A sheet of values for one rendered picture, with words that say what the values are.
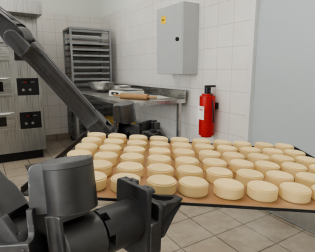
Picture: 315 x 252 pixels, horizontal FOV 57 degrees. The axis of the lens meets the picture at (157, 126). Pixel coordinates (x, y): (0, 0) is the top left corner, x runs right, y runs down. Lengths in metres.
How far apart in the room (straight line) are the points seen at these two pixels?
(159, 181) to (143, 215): 0.11
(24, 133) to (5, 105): 0.43
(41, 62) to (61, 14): 4.48
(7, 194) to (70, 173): 0.10
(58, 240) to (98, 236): 0.04
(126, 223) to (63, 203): 0.09
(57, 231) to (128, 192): 0.11
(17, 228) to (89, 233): 0.08
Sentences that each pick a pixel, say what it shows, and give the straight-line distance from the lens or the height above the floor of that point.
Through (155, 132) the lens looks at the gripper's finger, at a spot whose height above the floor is 1.01.
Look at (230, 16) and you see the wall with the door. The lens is 2.84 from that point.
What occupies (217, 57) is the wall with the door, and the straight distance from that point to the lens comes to 2.91.
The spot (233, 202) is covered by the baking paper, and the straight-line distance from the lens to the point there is 0.49.
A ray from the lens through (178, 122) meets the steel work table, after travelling 3.22.
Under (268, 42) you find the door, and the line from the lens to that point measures 2.56.
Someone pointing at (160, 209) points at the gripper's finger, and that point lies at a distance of 0.40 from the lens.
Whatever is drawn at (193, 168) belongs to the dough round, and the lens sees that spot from 0.57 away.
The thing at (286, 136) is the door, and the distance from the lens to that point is 2.47.
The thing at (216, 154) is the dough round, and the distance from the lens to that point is 0.68.
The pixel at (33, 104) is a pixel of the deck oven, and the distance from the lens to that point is 4.20.
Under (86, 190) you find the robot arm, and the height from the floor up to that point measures 1.06.
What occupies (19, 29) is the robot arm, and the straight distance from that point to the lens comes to 0.91.
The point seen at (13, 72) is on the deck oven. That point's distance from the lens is 4.15.
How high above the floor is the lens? 1.19
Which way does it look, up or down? 11 degrees down
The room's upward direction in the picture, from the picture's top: straight up
